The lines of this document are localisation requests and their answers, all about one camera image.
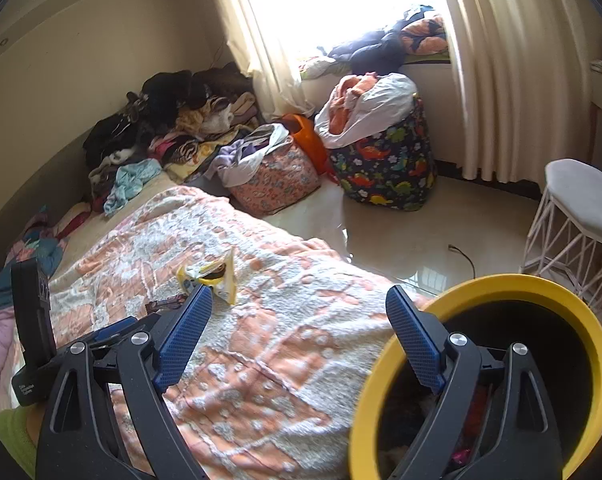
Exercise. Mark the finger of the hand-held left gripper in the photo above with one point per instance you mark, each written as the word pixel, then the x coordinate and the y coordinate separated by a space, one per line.
pixel 116 330

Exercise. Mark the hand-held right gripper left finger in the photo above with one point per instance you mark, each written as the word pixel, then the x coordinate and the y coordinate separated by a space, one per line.
pixel 186 330

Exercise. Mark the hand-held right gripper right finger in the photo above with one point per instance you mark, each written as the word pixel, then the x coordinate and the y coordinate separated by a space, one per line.
pixel 413 335

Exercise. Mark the dark wrapper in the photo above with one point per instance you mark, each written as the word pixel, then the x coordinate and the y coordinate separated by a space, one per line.
pixel 163 303

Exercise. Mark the yellow snack wrapper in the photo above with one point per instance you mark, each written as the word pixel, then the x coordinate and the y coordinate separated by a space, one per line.
pixel 221 285

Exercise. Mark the yellow rimmed black trash bin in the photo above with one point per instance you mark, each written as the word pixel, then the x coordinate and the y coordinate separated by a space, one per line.
pixel 366 410

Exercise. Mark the person's left forearm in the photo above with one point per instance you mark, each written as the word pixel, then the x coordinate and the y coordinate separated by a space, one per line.
pixel 11 435

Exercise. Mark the blue patterned cloth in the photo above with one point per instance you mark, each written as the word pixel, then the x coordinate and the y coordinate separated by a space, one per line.
pixel 31 255

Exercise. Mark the pink striped cloth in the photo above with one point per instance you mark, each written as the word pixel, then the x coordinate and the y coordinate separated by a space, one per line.
pixel 73 220

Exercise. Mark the orange and white blanket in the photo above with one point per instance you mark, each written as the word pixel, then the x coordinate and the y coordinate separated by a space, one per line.
pixel 291 350

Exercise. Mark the light blue cloth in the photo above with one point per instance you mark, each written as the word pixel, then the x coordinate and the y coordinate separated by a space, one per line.
pixel 131 180

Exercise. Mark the dinosaur print laundry bag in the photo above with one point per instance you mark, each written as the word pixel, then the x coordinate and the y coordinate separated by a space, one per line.
pixel 391 170

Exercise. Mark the white cloth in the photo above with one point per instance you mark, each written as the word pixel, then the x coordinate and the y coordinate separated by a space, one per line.
pixel 251 165

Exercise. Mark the pink floral bag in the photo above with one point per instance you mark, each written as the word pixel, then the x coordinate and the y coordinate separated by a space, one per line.
pixel 281 180

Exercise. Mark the pile of clothes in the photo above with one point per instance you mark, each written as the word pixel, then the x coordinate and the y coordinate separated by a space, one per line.
pixel 191 125

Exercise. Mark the orange bag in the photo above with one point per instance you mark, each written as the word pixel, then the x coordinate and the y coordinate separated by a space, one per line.
pixel 306 135

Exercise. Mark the white plastic bag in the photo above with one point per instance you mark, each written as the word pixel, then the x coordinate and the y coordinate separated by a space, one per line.
pixel 381 105

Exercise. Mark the orange cloth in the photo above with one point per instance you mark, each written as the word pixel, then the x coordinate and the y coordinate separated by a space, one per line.
pixel 346 100

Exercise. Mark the cream curtain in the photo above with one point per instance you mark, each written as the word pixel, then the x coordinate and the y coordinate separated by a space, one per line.
pixel 261 45
pixel 511 70

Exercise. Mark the dark jacket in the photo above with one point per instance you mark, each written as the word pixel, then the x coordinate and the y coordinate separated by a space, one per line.
pixel 371 50

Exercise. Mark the orange patterned blanket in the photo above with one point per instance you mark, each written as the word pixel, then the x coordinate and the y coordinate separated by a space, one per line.
pixel 426 35

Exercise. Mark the window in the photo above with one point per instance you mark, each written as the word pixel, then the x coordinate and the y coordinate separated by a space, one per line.
pixel 331 0

